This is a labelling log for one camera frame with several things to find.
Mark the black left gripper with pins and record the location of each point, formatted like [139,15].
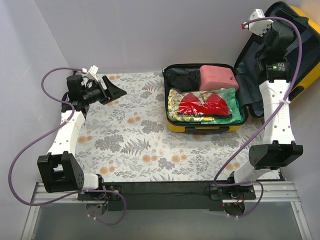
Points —
[105,90]

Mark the yellow lemon print cloth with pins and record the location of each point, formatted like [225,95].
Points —
[175,98]

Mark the black striped cloth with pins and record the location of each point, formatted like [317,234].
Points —
[186,82]

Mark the yellow hard-shell suitcase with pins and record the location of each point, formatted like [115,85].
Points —
[248,95]

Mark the pink vanity case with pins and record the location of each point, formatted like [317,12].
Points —
[216,77]

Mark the red bikini top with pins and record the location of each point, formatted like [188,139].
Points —
[213,106]

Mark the green tie-dye shirt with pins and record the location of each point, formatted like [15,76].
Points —
[229,96]

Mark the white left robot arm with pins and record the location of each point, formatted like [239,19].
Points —
[59,169]

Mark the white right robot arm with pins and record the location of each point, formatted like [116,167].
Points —
[278,60]

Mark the floral table cloth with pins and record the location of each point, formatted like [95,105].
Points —
[129,139]

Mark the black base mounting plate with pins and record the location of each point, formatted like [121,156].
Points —
[177,195]

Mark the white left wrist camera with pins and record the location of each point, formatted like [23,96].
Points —
[91,73]

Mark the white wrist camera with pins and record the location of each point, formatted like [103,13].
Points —
[91,73]
[258,24]

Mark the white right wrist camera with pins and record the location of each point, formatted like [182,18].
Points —
[258,24]

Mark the aluminium frame rail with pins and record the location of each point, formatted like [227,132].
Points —
[275,214]

